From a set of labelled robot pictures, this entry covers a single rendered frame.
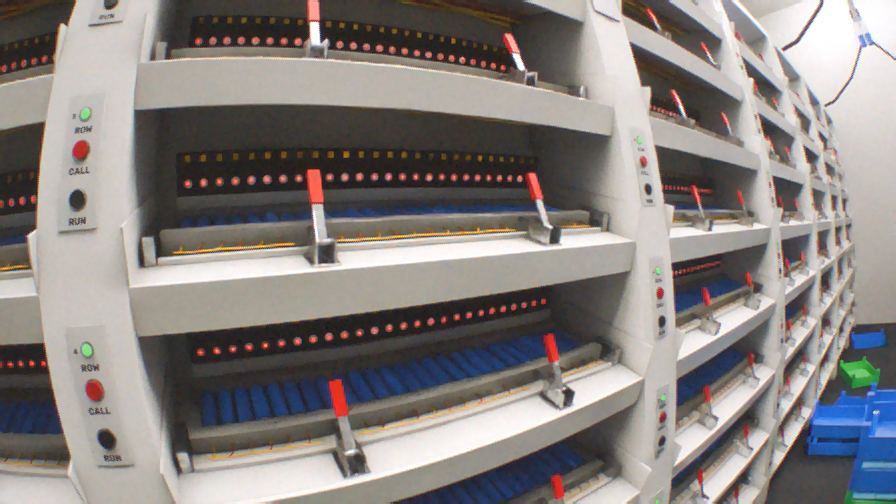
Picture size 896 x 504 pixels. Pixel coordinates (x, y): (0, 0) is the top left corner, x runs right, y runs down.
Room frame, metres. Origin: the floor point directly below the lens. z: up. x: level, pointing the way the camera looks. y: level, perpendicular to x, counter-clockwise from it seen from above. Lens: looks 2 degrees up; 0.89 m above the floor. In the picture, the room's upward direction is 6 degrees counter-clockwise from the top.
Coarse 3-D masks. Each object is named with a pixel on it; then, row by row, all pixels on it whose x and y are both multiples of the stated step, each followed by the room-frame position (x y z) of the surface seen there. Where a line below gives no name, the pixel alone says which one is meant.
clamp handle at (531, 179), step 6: (528, 174) 0.52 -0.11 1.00; (534, 174) 0.52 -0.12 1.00; (528, 180) 0.52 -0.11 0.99; (534, 180) 0.52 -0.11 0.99; (528, 186) 0.52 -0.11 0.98; (534, 186) 0.52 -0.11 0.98; (534, 192) 0.51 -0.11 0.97; (540, 192) 0.52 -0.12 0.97; (534, 198) 0.52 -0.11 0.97; (540, 198) 0.52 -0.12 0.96; (540, 204) 0.52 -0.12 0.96; (540, 210) 0.51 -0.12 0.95; (540, 216) 0.51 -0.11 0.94; (546, 216) 0.51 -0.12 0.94; (546, 222) 0.51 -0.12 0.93
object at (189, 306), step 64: (256, 192) 0.49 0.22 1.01; (384, 192) 0.57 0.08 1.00; (448, 192) 0.62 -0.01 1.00; (512, 192) 0.68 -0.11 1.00; (576, 192) 0.66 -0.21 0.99; (128, 256) 0.28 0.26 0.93; (384, 256) 0.41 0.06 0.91; (448, 256) 0.43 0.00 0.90; (512, 256) 0.46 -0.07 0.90; (576, 256) 0.52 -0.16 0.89; (192, 320) 0.31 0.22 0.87; (256, 320) 0.34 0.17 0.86
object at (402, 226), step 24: (384, 216) 0.47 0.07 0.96; (408, 216) 0.48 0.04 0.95; (432, 216) 0.49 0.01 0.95; (456, 216) 0.50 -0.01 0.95; (480, 216) 0.52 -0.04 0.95; (504, 216) 0.54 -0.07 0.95; (528, 216) 0.56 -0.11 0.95; (552, 216) 0.58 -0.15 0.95; (576, 216) 0.61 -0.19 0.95; (168, 240) 0.35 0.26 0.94; (192, 240) 0.36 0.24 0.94; (216, 240) 0.37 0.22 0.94; (240, 240) 0.39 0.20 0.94; (264, 240) 0.40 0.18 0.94; (288, 240) 0.41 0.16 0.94; (360, 240) 0.43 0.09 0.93
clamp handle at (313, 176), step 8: (312, 176) 0.39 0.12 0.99; (320, 176) 0.39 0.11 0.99; (312, 184) 0.39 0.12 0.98; (320, 184) 0.39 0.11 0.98; (312, 192) 0.38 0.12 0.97; (320, 192) 0.39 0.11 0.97; (312, 200) 0.38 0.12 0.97; (320, 200) 0.39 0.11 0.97; (312, 208) 0.38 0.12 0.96; (320, 208) 0.39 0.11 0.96; (320, 216) 0.38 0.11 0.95; (320, 224) 0.38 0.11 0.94; (320, 232) 0.38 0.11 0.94
